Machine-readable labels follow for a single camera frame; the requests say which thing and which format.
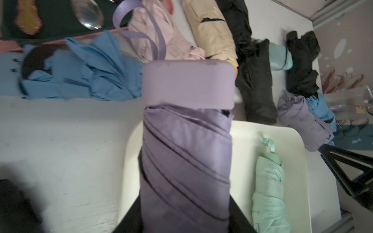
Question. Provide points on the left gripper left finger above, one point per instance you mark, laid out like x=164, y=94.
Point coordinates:
x=132, y=221

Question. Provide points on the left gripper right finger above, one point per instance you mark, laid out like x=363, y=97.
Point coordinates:
x=238, y=223

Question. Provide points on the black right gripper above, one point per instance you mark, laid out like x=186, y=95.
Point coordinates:
x=353, y=171

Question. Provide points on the mint green umbrella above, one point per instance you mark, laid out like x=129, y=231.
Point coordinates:
x=269, y=210

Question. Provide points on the lavender umbrella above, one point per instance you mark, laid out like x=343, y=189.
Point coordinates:
x=294, y=112
x=186, y=153

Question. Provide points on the cream plastic storage box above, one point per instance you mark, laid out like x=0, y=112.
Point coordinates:
x=247, y=146

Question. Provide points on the long black folded umbrella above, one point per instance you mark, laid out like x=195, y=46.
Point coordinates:
x=254, y=79

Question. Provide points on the beige folded umbrella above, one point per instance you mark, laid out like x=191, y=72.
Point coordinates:
x=210, y=30

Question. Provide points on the pink folded umbrella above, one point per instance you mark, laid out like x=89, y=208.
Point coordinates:
x=178, y=48

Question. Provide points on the clear cutlery holder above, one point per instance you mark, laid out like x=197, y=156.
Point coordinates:
x=351, y=104

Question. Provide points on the metal spoon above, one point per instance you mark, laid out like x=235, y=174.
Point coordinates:
x=88, y=13

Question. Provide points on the pink plastic tray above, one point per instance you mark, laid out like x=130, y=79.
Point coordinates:
x=125, y=45

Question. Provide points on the dark green cloth pouch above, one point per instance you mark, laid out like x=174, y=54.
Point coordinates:
x=31, y=22

